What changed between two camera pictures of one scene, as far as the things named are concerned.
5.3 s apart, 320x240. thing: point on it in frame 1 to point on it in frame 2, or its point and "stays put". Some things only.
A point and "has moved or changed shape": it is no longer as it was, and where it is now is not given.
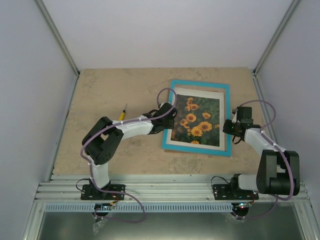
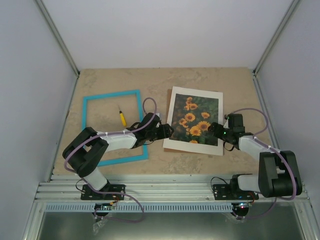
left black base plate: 90,193 stays put
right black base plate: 224,192 stays put
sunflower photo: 197,121 stays put
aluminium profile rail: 157,189 stays put
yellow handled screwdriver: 122,114 has moved or changed shape
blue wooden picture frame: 174,82 to 84,123
